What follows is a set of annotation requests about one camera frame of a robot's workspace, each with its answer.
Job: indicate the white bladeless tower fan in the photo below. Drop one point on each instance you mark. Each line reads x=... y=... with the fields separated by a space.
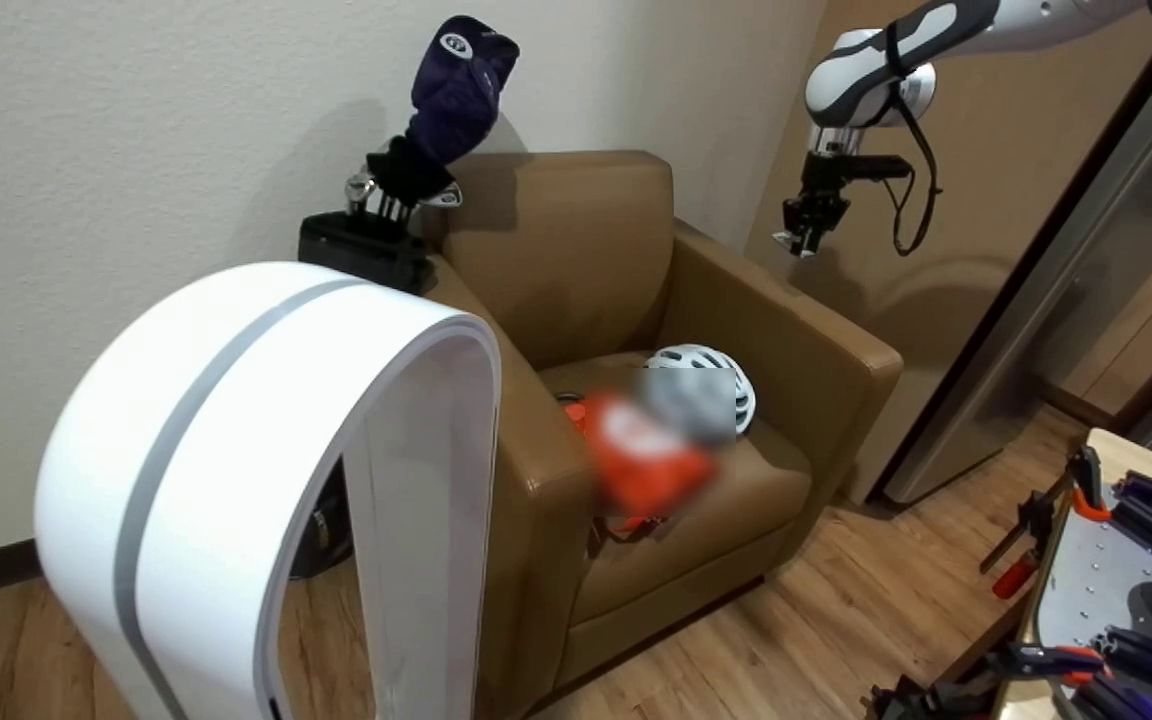
x=185 y=467

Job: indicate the brown leather armchair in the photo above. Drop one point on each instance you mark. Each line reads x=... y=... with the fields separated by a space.
x=582 y=270

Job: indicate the orange black clamp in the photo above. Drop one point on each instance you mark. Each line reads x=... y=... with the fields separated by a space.
x=1043 y=515

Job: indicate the robot base table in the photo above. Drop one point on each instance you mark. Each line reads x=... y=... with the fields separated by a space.
x=1080 y=647

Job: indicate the navy golf club headcover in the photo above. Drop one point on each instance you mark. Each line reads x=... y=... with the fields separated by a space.
x=456 y=85

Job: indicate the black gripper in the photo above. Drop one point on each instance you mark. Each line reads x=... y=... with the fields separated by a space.
x=830 y=164

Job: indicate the black golf bag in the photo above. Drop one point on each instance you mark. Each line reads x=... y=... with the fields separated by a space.
x=369 y=236

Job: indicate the white bicycle helmet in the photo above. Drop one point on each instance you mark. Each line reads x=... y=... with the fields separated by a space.
x=699 y=390

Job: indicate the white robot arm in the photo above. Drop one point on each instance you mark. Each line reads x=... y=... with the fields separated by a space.
x=885 y=77

